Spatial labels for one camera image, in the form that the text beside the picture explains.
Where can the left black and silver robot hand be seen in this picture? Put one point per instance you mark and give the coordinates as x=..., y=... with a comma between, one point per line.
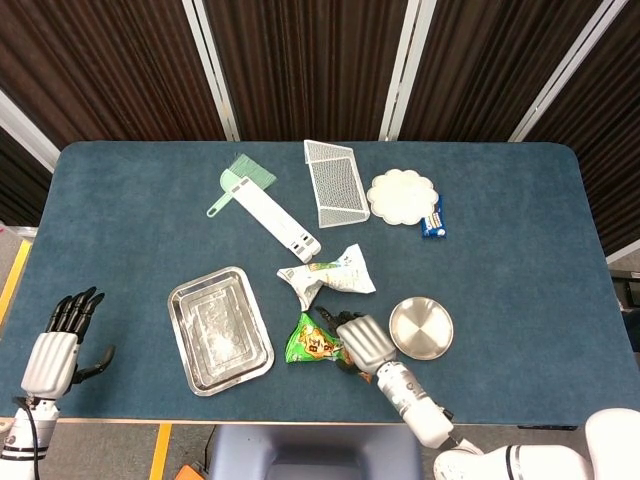
x=50, y=362

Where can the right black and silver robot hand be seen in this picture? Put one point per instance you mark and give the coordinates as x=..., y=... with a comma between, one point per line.
x=365, y=342

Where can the green and orange snack bag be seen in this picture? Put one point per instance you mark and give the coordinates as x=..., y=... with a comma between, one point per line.
x=307, y=345

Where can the white snack bag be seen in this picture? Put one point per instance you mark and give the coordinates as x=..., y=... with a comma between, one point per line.
x=340, y=280

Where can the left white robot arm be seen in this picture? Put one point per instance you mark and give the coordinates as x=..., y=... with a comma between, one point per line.
x=20, y=440

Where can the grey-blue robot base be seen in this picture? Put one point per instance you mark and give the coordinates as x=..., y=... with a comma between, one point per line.
x=310, y=450

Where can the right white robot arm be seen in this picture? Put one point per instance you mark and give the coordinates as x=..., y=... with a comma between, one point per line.
x=415, y=405

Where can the round steel plate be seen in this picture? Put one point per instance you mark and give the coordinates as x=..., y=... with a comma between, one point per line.
x=422, y=327

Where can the blue cookie pack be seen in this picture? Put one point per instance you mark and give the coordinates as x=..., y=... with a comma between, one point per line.
x=434, y=225

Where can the rectangular steel tray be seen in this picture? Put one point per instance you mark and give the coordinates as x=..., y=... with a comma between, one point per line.
x=220, y=330

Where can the white flower-shaped plate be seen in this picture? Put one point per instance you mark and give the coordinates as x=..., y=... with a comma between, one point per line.
x=400, y=197

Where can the white folding stand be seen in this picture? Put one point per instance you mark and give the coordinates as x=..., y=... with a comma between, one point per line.
x=270, y=220

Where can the teal felt table cover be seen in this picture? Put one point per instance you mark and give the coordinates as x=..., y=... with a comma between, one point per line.
x=125, y=225

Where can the brown slatted partition panel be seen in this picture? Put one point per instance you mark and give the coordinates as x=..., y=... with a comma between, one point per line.
x=310, y=65
x=610, y=125
x=100, y=65
x=490, y=65
x=20, y=185

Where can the orange floor object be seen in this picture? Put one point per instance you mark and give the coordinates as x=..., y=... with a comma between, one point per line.
x=192, y=474

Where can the light green hand brush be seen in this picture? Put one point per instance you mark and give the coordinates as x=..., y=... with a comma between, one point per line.
x=250, y=170

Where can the black equipment box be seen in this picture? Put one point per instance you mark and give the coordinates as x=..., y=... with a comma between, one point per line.
x=627, y=287

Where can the white partition frame post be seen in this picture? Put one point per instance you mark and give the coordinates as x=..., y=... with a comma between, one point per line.
x=558, y=75
x=215, y=100
x=25, y=130
x=400, y=70
x=622, y=254

